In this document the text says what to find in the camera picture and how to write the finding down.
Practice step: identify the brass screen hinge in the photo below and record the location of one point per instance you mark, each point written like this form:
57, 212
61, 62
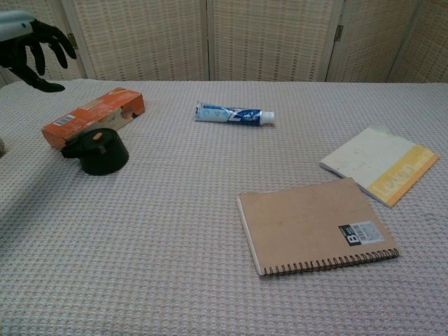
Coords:
71, 38
338, 33

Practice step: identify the orange cardboard box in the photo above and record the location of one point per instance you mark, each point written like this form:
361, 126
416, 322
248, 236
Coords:
80, 115

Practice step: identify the brown spiral notebook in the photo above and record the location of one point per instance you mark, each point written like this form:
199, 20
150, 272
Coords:
308, 224

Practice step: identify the black teapot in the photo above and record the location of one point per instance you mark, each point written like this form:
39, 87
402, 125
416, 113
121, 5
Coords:
105, 164

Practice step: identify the beige waffle tablecloth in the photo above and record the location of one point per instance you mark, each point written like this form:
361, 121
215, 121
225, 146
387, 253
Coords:
196, 280

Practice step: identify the brownish round object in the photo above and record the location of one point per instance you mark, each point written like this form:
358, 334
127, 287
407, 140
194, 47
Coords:
1, 148

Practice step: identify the black round lid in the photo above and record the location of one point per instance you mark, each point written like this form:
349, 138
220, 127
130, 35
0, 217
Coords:
109, 136

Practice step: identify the white yellow notepad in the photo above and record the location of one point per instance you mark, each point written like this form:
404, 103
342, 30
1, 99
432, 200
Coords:
371, 161

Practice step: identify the woven folding screen panel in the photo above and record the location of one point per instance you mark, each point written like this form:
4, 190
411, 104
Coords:
430, 45
374, 35
49, 8
140, 35
269, 35

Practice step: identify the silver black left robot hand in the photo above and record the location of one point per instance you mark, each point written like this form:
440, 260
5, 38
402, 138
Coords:
14, 52

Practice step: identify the blue white toothpaste tube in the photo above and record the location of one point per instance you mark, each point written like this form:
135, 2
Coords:
227, 115

